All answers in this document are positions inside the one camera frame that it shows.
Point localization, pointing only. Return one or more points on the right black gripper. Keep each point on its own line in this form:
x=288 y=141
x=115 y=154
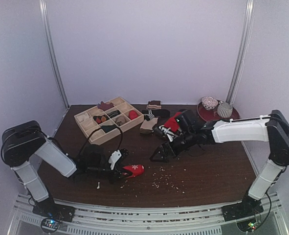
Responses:
x=172 y=147

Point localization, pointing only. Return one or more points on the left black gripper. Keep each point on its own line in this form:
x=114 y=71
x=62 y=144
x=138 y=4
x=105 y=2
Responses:
x=115 y=176

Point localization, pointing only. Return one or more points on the red sock with stripes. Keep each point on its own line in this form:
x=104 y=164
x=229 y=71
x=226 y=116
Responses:
x=133 y=170

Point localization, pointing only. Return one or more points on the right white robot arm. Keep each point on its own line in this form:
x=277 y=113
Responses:
x=272 y=129

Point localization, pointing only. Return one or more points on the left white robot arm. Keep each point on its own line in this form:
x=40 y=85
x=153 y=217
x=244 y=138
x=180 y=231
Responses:
x=22 y=142

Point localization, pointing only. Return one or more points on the red folded sock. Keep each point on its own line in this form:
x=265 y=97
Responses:
x=171 y=124

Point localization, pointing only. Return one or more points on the beige brown folded sock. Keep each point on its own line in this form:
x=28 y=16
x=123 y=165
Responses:
x=147 y=126

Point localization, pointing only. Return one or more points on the black white striped sock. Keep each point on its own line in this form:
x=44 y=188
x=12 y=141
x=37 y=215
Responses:
x=159 y=113

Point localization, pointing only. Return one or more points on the teal sock in box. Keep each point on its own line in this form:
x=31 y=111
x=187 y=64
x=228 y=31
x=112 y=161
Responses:
x=108 y=128

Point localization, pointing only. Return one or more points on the red rolled sock in box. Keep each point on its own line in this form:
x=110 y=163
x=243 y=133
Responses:
x=133 y=114

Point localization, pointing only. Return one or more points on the brown striped folded sock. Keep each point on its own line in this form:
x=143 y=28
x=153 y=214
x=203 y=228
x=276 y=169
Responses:
x=154 y=104

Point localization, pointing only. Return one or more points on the beige sock in box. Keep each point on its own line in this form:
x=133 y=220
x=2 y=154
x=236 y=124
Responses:
x=121 y=120

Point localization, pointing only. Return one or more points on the wooden compartment box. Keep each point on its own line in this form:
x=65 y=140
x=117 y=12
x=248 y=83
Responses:
x=93 y=131

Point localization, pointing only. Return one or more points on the strawberry pattern sock in box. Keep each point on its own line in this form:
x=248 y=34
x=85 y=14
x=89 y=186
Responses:
x=100 y=119

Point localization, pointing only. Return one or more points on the red plate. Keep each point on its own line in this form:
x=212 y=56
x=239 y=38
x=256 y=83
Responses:
x=209 y=115

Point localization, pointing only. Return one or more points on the black striped sock in box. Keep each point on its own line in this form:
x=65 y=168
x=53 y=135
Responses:
x=114 y=113

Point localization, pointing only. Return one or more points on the dotted white bowl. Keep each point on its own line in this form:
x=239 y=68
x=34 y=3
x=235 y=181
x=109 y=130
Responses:
x=209 y=103

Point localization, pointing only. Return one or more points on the purple sock in box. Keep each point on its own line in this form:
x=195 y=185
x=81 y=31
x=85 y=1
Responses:
x=105 y=106

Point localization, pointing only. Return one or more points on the striped ceramic cup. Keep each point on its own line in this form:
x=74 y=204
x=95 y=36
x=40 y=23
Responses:
x=224 y=110

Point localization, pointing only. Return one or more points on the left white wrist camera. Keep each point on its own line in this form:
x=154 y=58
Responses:
x=115 y=156

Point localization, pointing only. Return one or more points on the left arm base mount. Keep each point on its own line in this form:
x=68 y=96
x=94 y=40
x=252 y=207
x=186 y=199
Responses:
x=54 y=215

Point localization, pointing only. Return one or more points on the front aluminium rail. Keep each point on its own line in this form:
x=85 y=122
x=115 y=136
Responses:
x=198 y=220

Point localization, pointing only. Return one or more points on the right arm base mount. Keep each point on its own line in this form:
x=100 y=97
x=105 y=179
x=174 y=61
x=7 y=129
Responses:
x=247 y=220

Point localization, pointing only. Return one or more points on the right aluminium frame post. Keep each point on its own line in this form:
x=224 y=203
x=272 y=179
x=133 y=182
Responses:
x=244 y=43

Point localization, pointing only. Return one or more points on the aluminium frame post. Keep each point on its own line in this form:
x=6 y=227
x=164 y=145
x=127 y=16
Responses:
x=244 y=43
x=52 y=55

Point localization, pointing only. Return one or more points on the left aluminium frame post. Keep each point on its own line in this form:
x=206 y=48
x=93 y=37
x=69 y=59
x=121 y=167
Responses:
x=52 y=55

